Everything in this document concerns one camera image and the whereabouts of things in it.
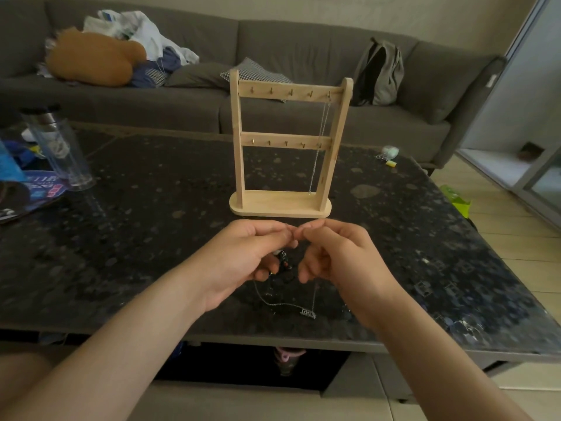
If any grey fabric sofa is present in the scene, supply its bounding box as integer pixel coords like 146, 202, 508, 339
0, 0, 508, 167

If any blue printed packet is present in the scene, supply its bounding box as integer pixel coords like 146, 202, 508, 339
0, 142, 71, 222

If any sliding glass door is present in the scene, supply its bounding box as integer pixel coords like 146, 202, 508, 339
456, 0, 561, 229

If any person's left forearm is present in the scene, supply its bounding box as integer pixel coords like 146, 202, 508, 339
0, 275, 211, 421

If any white crumpled garment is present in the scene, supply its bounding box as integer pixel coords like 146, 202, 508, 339
83, 9, 200, 66

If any clear plastic tumbler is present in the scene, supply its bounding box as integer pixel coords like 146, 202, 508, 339
18, 105, 96, 192

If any silver pendant necklace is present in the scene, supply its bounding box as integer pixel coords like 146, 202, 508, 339
252, 278, 318, 320

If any person's right hand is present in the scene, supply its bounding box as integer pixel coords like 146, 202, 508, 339
292, 218, 406, 334

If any pink item under table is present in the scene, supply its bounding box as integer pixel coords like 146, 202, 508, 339
273, 347, 307, 377

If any person's left hand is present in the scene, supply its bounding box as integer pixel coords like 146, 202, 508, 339
182, 219, 299, 314

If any blue plastic bottle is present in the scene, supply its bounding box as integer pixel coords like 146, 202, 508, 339
0, 140, 26, 182

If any checkered pillow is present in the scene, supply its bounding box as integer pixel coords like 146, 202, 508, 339
220, 57, 293, 103

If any wooden jewelry stand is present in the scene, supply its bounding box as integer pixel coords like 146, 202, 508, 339
228, 68, 355, 219

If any grey backpack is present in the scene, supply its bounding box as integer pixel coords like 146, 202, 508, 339
350, 37, 405, 106

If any person's right forearm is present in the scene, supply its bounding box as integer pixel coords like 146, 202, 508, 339
372, 298, 534, 421

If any silver chain necklace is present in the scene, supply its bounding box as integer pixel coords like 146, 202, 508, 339
307, 95, 332, 196

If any green bag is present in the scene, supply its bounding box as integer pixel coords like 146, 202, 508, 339
439, 184, 472, 219

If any grey flat cushion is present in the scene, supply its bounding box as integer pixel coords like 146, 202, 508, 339
164, 62, 231, 88

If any dark shoe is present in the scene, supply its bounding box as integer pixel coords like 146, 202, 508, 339
517, 142, 546, 161

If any blue crumpled garment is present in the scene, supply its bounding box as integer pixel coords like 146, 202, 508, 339
130, 46, 183, 89

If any black cord necklace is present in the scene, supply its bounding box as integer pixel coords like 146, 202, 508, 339
265, 249, 297, 284

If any person's bare leg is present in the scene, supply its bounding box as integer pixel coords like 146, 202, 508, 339
0, 351, 53, 413

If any brown plush toy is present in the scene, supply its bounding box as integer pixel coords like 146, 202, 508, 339
44, 26, 148, 87

